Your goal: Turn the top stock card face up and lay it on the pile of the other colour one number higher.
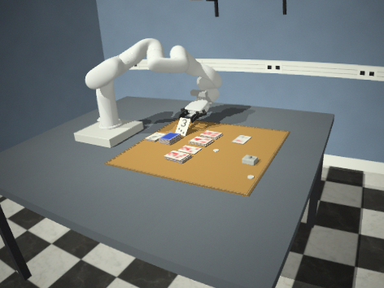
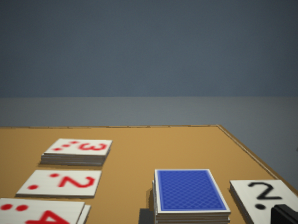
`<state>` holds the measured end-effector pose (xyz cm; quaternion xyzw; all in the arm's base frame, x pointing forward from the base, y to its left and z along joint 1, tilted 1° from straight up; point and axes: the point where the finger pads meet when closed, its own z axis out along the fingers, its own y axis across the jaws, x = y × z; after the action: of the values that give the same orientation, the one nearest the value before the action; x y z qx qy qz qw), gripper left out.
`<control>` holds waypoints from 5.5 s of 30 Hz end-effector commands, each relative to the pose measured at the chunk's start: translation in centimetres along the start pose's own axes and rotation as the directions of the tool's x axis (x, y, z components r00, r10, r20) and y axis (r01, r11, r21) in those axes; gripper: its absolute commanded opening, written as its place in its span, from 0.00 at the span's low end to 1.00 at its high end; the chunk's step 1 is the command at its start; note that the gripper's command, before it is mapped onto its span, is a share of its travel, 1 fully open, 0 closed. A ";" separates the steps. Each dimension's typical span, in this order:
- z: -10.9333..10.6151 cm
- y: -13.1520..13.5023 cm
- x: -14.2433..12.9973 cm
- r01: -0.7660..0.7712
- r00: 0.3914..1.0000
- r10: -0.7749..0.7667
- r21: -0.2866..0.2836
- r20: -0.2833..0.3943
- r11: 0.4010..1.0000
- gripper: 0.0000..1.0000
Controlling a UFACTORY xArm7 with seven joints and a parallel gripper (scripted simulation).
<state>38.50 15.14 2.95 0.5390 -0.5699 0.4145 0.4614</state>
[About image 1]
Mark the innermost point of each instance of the orange-tan rectangular mat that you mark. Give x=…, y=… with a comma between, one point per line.
x=222, y=169

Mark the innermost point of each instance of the blue card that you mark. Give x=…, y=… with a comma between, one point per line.
x=169, y=136

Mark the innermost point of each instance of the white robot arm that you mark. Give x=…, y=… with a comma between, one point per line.
x=102, y=77

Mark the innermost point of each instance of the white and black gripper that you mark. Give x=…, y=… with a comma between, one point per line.
x=198, y=106

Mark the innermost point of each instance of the orange square mat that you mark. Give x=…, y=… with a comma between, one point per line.
x=248, y=192

